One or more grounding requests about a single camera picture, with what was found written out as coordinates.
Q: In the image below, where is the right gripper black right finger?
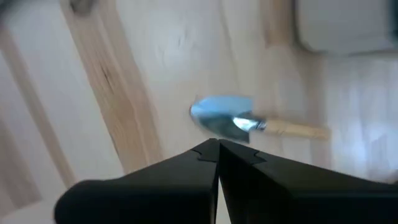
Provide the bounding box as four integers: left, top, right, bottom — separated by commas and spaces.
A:
219, 139, 398, 224

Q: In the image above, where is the beige green-trimmed gardening bag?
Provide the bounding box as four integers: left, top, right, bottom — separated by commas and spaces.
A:
294, 0, 398, 57

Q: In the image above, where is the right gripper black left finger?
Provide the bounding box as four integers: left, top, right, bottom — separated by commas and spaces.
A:
54, 138, 220, 224

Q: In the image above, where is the steel trowel wooden handle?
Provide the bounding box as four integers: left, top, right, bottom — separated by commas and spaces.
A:
188, 95, 331, 144

